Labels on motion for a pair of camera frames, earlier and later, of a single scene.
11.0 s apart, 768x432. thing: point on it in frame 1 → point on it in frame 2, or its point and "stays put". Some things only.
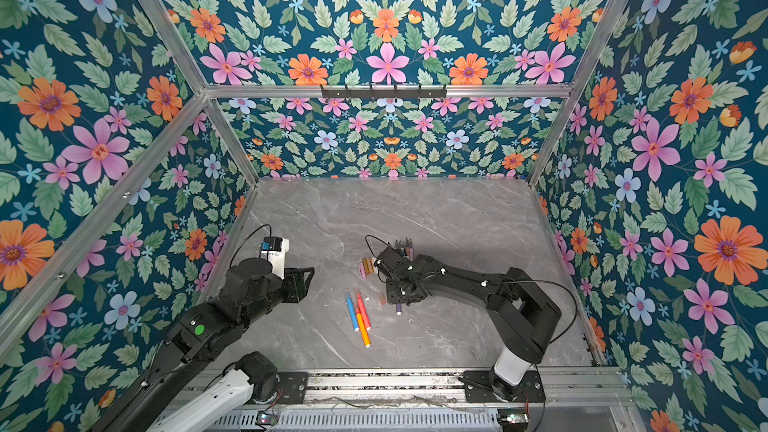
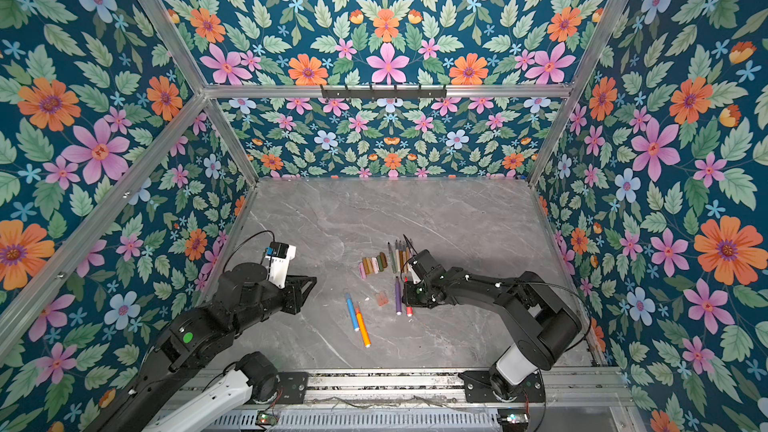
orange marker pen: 363,330 stays put
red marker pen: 364,312 → 409,310
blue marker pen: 352,313 stays put
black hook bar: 384,93 stays put
